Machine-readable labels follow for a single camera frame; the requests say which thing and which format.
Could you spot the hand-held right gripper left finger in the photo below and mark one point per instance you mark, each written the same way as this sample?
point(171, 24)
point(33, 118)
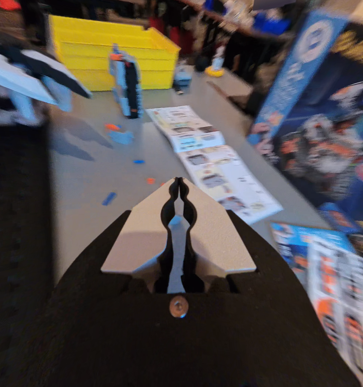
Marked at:
point(133, 242)

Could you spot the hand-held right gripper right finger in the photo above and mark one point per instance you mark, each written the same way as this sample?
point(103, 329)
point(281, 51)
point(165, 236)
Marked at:
point(220, 242)

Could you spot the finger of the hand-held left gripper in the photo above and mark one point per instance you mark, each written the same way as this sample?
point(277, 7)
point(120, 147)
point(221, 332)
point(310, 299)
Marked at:
point(15, 81)
point(45, 60)

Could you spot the long blue pin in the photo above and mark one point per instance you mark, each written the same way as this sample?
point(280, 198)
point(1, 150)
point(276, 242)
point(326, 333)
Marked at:
point(109, 198)

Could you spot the grey bracket with orange connector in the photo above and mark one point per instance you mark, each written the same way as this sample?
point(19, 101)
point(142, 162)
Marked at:
point(121, 137)

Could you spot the grey battery box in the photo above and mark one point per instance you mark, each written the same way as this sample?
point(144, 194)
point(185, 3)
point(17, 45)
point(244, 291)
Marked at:
point(183, 77)

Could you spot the small clear plastic bottle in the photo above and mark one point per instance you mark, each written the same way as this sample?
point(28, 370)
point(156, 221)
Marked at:
point(218, 59)

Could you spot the grey desk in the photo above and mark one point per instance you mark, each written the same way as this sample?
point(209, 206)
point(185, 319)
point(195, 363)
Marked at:
point(87, 172)

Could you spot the yellow plastic bin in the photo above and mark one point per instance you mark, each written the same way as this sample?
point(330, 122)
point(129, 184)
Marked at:
point(87, 54)

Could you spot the orange cloth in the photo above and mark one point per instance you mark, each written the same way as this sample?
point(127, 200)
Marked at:
point(7, 4)

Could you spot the open instruction booklet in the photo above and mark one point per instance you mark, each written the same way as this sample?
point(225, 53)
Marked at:
point(217, 169)

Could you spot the blue booklet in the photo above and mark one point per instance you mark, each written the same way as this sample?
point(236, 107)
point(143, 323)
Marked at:
point(293, 238)

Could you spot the grey and black brick model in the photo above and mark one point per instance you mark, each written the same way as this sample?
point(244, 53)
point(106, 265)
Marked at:
point(127, 84)

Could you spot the sticker sheet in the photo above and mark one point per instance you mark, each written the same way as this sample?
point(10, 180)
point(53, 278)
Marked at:
point(344, 287)

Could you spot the robot kit box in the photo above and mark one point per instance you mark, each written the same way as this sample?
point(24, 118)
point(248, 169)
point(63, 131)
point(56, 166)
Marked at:
point(320, 121)

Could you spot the blue plastic bin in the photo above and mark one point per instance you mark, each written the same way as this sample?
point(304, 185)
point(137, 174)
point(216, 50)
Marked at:
point(272, 22)

